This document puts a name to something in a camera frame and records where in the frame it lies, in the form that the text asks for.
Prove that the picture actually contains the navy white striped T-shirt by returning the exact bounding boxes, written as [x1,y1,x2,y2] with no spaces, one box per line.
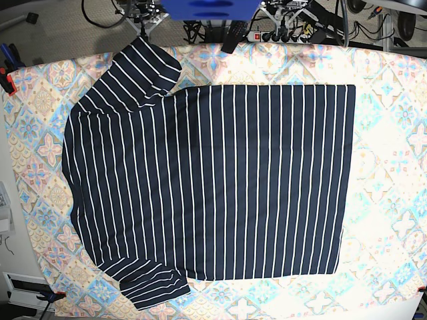
[62,37,356,309]

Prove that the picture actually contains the white power strip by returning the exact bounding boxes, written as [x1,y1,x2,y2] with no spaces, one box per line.
[246,29,310,44]

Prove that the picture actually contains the black remote-like device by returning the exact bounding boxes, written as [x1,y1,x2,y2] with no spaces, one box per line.
[221,21,248,54]

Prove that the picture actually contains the blue box overhead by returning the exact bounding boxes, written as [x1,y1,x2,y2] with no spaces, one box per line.
[160,0,261,21]

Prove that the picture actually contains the patterned tile tablecloth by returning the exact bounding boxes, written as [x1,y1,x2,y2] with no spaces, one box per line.
[1,43,426,319]

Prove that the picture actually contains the orange clamp bottom left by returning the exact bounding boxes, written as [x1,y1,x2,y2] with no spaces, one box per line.
[37,291,66,303]

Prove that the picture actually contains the white box left edge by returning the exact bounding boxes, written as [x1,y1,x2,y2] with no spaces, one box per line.
[0,181,15,236]

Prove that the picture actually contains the red black clamp left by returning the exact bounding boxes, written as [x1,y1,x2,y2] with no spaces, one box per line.
[0,67,17,96]

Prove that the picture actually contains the white tray bottom left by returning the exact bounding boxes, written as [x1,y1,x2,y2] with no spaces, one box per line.
[3,272,51,310]

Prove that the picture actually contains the blue clamp handles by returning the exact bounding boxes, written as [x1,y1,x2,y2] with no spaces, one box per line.
[1,43,25,71]

